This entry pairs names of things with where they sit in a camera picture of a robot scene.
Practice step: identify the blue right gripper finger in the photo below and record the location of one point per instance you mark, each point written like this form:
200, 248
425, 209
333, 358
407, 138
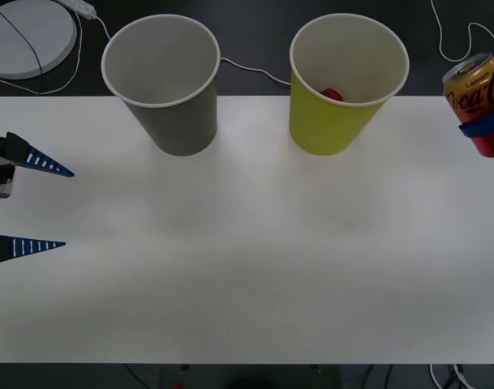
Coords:
484, 129

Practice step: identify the orange and red drink can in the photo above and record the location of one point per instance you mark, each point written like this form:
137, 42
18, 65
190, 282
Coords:
475, 101

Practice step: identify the yellow-green plastic bin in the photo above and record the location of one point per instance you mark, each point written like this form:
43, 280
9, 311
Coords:
323, 125

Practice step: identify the white round disc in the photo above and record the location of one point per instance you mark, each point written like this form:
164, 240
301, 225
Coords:
23, 36

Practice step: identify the grey plastic bin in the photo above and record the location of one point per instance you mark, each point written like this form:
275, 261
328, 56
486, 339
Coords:
177, 121

